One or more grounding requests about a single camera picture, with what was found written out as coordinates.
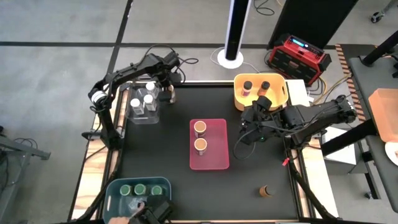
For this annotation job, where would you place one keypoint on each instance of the grey metal frame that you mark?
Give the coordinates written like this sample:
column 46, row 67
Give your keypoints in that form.
column 25, row 148

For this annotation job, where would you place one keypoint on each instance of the yellow plastic bin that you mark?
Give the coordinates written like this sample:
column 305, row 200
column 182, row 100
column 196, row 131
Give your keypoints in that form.
column 273, row 77

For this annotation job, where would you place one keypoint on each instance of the black tower with white base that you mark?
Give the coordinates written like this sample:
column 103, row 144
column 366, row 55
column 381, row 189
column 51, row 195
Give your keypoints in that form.
column 236, row 31

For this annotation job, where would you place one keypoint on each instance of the person's hand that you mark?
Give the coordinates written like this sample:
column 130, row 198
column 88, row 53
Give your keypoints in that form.
column 119, row 220

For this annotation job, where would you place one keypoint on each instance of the red spice jar black lid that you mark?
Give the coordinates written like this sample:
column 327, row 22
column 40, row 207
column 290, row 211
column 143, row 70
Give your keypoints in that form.
column 246, row 89

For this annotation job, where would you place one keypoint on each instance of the orange spice jar black lid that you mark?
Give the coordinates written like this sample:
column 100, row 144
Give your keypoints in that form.
column 265, row 191
column 264, row 88

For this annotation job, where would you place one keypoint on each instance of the blue-grey plastic bin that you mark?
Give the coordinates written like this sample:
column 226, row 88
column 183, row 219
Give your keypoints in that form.
column 113, row 202

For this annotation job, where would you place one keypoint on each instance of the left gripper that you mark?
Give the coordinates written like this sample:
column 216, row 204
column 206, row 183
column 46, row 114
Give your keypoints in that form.
column 166, row 79

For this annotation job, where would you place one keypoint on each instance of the furikake jar tan lid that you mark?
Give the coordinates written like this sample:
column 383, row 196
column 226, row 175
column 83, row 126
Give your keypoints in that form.
column 200, row 127
column 201, row 145
column 172, row 95

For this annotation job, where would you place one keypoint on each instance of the red black power box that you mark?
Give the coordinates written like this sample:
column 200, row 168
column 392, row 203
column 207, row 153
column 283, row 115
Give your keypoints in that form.
column 295, row 62

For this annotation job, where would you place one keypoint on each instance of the clear plastic bin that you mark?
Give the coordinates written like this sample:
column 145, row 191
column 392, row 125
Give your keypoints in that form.
column 143, row 116

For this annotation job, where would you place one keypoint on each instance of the white plate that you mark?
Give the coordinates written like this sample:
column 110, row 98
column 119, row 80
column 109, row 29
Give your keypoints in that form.
column 392, row 153

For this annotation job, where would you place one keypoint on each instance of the green lid herb jar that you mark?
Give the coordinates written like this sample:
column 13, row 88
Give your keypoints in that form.
column 156, row 190
column 125, row 189
column 140, row 189

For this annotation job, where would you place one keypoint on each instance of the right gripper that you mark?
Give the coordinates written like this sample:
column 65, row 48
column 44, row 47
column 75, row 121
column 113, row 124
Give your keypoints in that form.
column 258, row 121

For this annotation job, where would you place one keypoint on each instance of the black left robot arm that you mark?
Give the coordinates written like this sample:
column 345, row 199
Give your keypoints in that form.
column 124, row 73

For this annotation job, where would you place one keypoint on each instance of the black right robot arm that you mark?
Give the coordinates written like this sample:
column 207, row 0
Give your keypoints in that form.
column 314, row 116

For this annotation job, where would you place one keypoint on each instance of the caster wheel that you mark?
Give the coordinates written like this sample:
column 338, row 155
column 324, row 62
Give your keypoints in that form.
column 375, row 17

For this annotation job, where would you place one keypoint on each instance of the black divider panel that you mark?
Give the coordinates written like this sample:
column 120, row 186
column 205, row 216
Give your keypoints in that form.
column 311, row 21

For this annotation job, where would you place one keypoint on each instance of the grey side table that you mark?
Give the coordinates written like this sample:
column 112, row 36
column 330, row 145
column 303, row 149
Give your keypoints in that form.
column 360, row 71

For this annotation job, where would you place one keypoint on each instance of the black rig frame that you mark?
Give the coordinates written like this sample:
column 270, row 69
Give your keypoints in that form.
column 311, row 199

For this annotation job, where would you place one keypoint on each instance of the white box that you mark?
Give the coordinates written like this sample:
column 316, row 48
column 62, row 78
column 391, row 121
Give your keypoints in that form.
column 342, row 152

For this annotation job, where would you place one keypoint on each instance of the orange plastic bin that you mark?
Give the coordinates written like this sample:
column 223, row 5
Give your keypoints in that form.
column 385, row 115

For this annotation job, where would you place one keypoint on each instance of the pink plastic bin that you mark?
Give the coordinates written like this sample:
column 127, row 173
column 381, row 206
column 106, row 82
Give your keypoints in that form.
column 217, row 146

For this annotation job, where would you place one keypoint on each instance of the black handheld device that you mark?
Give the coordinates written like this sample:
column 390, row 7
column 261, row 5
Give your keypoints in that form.
column 154, row 213

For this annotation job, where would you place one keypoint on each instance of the black side table beam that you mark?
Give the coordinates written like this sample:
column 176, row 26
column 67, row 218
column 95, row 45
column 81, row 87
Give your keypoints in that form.
column 345, row 141
column 379, row 49

